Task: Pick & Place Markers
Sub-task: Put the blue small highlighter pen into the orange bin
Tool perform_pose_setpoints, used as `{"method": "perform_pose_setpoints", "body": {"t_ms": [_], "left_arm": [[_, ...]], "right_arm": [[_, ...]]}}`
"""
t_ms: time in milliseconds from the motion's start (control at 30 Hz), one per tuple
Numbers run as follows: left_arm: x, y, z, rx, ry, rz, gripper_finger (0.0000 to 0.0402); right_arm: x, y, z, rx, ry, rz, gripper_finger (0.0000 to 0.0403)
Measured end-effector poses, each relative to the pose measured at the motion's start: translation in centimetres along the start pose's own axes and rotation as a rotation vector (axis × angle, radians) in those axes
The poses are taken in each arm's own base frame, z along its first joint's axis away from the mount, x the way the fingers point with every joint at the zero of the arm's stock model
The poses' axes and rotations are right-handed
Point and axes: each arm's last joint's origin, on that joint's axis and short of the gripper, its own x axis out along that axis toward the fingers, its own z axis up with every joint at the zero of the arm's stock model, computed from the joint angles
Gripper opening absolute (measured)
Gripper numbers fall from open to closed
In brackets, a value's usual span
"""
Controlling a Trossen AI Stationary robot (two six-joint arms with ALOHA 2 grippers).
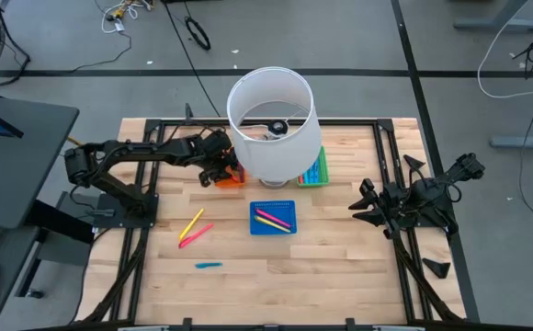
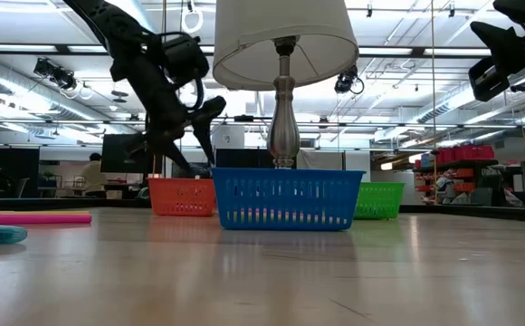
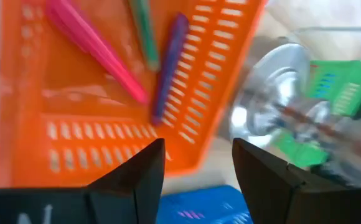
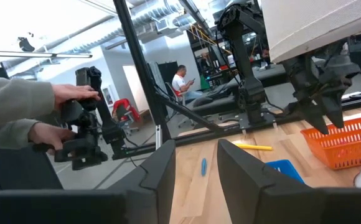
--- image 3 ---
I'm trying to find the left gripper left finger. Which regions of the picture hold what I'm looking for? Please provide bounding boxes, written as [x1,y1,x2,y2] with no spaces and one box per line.
[87,139,166,224]

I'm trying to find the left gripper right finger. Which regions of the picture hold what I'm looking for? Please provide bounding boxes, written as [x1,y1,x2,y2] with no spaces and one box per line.
[232,139,302,224]

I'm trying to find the purple marker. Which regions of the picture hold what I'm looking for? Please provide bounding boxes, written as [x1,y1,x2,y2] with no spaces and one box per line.
[151,12,190,125]

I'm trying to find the long pink marker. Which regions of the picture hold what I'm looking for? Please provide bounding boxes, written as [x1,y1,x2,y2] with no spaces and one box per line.
[45,0,150,105]

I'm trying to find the teal marker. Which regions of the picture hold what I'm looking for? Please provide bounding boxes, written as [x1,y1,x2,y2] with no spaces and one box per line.
[127,0,161,72]

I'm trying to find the blue plastic basket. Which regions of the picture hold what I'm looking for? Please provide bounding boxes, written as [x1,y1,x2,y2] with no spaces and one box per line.
[157,185,255,224]

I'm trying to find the white shade silver table lamp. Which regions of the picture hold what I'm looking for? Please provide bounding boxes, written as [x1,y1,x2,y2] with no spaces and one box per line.
[228,0,361,187]

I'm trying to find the orange plastic basket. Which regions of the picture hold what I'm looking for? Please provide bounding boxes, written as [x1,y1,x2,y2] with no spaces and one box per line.
[0,0,267,187]

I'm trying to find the green plastic basket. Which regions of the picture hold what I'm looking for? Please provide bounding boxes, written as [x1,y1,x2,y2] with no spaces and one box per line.
[272,58,361,169]

